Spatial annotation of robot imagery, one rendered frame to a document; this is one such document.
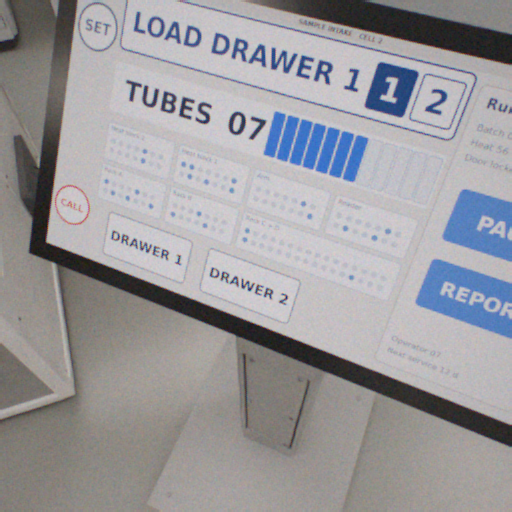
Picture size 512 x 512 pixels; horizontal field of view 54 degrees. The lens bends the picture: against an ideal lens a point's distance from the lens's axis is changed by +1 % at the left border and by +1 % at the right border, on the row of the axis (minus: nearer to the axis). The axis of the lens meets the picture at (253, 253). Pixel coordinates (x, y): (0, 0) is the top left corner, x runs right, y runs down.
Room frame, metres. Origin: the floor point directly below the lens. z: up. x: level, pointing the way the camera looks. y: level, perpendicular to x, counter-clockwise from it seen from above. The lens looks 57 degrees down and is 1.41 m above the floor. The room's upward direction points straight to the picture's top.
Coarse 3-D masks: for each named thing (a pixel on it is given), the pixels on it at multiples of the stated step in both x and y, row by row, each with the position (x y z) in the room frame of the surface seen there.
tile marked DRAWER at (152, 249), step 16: (112, 224) 0.30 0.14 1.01; (128, 224) 0.29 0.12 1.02; (144, 224) 0.29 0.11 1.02; (112, 240) 0.28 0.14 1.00; (128, 240) 0.28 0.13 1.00; (144, 240) 0.28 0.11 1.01; (160, 240) 0.28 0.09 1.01; (176, 240) 0.27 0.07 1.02; (192, 240) 0.27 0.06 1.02; (112, 256) 0.27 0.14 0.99; (128, 256) 0.27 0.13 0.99; (144, 256) 0.27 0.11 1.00; (160, 256) 0.26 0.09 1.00; (176, 256) 0.26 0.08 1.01; (160, 272) 0.25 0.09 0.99; (176, 272) 0.25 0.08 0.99
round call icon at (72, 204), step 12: (60, 180) 0.34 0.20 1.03; (60, 192) 0.33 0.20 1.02; (72, 192) 0.33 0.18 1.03; (84, 192) 0.32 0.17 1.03; (60, 204) 0.32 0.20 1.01; (72, 204) 0.32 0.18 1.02; (84, 204) 0.31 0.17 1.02; (60, 216) 0.31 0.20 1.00; (72, 216) 0.31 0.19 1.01; (84, 216) 0.31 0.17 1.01; (84, 228) 0.30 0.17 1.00
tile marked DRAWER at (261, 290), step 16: (208, 256) 0.26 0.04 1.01; (224, 256) 0.25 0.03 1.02; (208, 272) 0.25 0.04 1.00; (224, 272) 0.24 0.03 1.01; (240, 272) 0.24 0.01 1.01; (256, 272) 0.24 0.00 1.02; (272, 272) 0.24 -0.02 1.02; (208, 288) 0.23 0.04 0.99; (224, 288) 0.23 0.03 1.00; (240, 288) 0.23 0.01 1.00; (256, 288) 0.23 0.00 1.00; (272, 288) 0.23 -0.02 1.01; (288, 288) 0.22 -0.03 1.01; (240, 304) 0.22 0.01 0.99; (256, 304) 0.22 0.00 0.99; (272, 304) 0.21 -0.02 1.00; (288, 304) 0.21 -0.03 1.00; (288, 320) 0.20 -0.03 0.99
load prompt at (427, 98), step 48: (144, 0) 0.42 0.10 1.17; (144, 48) 0.39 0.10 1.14; (192, 48) 0.38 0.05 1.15; (240, 48) 0.37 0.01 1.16; (288, 48) 0.36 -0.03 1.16; (336, 48) 0.35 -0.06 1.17; (288, 96) 0.34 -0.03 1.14; (336, 96) 0.33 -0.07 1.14; (384, 96) 0.32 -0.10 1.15; (432, 96) 0.31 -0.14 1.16
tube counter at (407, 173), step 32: (224, 128) 0.33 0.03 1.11; (256, 128) 0.33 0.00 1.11; (288, 128) 0.32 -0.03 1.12; (320, 128) 0.31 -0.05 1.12; (288, 160) 0.30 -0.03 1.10; (320, 160) 0.30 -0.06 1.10; (352, 160) 0.29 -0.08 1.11; (384, 160) 0.29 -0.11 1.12; (416, 160) 0.28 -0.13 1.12; (384, 192) 0.27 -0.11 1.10; (416, 192) 0.26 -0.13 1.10
